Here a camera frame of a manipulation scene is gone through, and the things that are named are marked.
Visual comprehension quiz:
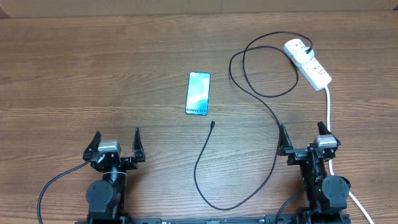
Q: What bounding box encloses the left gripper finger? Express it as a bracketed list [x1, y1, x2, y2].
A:
[83, 131, 101, 161]
[132, 128, 146, 162]

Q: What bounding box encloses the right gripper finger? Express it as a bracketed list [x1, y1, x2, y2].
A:
[278, 124, 294, 156]
[317, 121, 331, 135]

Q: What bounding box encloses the blue Samsung Galaxy smartphone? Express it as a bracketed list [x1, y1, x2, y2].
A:
[185, 72, 211, 116]

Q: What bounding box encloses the black USB charging cable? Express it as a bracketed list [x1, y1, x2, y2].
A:
[193, 30, 313, 212]

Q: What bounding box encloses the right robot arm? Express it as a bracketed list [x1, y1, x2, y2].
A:
[275, 121, 351, 223]

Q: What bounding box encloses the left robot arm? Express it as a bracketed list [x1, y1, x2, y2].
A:
[83, 128, 146, 223]

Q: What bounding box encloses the white USB charger plug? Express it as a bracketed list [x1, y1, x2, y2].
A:
[293, 48, 315, 65]

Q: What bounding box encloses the white power strip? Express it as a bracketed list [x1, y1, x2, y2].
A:
[284, 39, 332, 91]

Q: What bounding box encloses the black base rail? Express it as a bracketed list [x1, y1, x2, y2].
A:
[75, 214, 351, 224]

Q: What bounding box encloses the white power strip cord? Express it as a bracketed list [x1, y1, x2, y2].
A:
[324, 86, 375, 224]

